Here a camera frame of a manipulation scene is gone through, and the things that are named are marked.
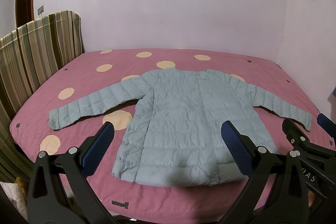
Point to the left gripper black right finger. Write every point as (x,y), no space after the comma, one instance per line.
(276,190)

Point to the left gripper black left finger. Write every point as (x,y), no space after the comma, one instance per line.
(47,200)

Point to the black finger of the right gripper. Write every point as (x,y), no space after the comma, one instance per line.
(296,137)
(328,126)

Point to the light blue puffer jacket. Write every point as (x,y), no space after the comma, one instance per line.
(174,138)

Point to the white knitted cloth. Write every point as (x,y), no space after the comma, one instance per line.
(16,196)

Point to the pink polka dot bed sheet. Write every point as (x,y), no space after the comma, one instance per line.
(94,71)

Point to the dark wooden door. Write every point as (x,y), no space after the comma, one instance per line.
(24,11)

